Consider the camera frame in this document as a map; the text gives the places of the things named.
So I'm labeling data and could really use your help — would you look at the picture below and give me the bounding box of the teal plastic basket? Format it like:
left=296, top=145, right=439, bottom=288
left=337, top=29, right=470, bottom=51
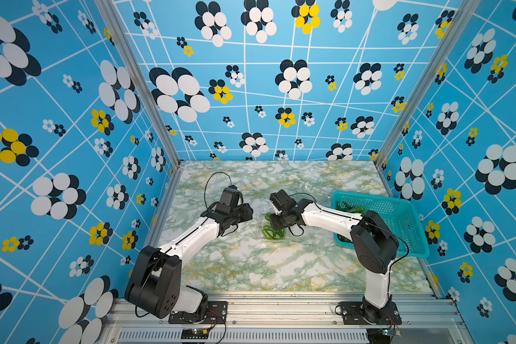
left=331, top=191, right=430, bottom=258

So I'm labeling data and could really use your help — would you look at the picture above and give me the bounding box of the left circuit board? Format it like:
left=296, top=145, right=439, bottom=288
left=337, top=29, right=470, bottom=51
left=181, top=328, right=210, bottom=341

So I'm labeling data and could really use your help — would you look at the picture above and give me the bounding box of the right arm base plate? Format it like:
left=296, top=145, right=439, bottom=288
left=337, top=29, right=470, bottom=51
left=335, top=300, right=402, bottom=325

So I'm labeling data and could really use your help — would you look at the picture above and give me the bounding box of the aluminium front rail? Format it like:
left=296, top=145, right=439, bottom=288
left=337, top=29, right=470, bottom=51
left=99, top=292, right=473, bottom=343

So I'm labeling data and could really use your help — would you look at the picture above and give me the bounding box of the right frame post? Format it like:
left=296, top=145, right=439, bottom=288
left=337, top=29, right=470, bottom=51
left=375, top=0, right=481, bottom=171

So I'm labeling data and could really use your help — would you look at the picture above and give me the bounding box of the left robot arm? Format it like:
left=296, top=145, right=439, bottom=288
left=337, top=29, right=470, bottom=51
left=124, top=185, right=253, bottom=322

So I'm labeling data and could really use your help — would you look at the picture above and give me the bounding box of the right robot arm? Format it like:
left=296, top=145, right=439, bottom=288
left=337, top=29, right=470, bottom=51
left=269, top=190, right=406, bottom=325

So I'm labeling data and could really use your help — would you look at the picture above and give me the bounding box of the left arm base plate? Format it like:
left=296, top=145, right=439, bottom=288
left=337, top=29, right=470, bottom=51
left=169, top=301, right=228, bottom=325

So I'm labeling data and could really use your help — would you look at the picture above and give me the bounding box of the left frame post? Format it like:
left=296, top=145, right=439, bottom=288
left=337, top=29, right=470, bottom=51
left=95, top=0, right=181, bottom=170

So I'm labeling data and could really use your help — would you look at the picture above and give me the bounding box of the frame post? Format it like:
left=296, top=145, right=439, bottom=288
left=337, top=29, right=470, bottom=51
left=95, top=0, right=181, bottom=170
left=375, top=0, right=481, bottom=171

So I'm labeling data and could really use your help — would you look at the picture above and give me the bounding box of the circuit board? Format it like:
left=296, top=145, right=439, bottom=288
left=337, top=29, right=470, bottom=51
left=367, top=329, right=401, bottom=344
left=181, top=328, right=210, bottom=341

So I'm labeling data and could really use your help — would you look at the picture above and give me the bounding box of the right circuit board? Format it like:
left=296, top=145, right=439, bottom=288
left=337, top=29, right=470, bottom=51
left=367, top=329, right=401, bottom=344

